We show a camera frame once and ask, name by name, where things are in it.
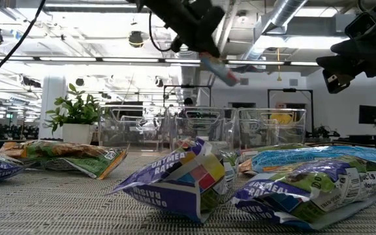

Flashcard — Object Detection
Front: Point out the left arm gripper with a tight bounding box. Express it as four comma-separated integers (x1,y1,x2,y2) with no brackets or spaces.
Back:
148,0,223,59

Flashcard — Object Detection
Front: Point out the black monitor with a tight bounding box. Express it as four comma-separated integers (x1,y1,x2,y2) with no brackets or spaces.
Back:
358,104,376,125

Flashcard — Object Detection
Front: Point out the person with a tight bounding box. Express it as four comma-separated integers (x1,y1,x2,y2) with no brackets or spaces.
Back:
177,97,215,120
269,102,295,125

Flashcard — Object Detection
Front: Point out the black ceiling-mounted device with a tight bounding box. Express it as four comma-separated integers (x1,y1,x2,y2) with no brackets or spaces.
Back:
128,31,144,49

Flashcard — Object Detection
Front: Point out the black desk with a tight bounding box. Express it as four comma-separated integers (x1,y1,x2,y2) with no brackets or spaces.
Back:
347,134,376,147

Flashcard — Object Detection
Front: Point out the clear plastic bin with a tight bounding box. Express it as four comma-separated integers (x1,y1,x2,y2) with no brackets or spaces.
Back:
168,106,238,151
236,108,307,148
98,104,170,153

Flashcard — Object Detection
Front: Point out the green leafy plant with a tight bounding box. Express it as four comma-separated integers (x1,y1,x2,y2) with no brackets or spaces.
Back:
44,83,102,133

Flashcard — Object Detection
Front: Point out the white plant pot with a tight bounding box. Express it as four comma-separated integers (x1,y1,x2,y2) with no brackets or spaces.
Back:
62,123,95,144

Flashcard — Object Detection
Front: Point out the grey woven placemat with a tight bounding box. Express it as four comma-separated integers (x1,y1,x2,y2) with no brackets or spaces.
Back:
0,153,376,235

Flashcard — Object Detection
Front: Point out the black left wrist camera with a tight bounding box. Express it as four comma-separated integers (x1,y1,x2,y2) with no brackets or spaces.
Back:
207,5,226,25

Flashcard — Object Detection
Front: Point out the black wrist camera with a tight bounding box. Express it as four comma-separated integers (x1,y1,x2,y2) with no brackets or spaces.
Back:
344,12,376,38
207,5,226,25

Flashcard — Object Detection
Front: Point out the black metal frame stand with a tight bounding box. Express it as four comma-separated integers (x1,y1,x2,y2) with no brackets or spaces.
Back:
267,87,315,134
163,84,213,108

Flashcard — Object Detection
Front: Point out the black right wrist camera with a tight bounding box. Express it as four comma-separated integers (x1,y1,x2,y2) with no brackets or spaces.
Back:
344,12,376,38

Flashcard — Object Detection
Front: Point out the silver slanted ceiling duct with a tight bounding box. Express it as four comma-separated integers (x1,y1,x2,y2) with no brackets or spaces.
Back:
240,0,309,61

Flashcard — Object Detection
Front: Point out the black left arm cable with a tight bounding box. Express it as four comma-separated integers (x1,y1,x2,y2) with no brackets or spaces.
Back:
0,0,176,80

